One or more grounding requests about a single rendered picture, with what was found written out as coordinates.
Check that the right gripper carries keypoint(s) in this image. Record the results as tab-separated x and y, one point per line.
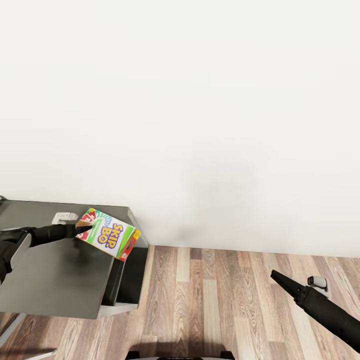
324	311

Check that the desk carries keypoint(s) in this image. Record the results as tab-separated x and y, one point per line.
70	277

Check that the board game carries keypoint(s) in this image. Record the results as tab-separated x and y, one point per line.
108	233

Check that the swivel chair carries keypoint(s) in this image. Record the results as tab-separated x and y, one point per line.
9	331

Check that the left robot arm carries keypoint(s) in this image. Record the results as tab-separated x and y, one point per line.
14	242

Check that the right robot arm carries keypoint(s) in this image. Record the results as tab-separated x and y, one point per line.
314	300

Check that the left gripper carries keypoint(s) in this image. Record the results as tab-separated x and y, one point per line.
67	231

